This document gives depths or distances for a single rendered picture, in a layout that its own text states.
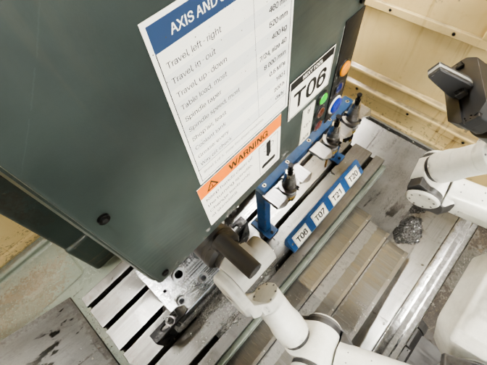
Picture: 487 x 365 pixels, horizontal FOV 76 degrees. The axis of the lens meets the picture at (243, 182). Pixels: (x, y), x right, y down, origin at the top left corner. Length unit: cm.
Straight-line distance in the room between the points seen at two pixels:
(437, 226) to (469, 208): 76
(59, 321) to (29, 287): 30
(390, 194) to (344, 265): 40
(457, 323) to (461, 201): 28
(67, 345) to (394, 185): 153
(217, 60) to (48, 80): 13
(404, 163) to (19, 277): 188
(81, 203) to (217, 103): 15
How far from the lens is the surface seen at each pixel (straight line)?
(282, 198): 91
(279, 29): 34
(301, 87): 44
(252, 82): 34
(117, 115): 24
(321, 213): 122
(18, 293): 188
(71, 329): 161
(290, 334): 72
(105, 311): 127
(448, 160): 79
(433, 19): 129
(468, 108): 57
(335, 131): 99
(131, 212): 32
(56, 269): 181
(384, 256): 147
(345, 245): 139
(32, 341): 163
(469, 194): 90
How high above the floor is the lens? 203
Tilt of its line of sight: 60 degrees down
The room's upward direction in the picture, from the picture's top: 9 degrees counter-clockwise
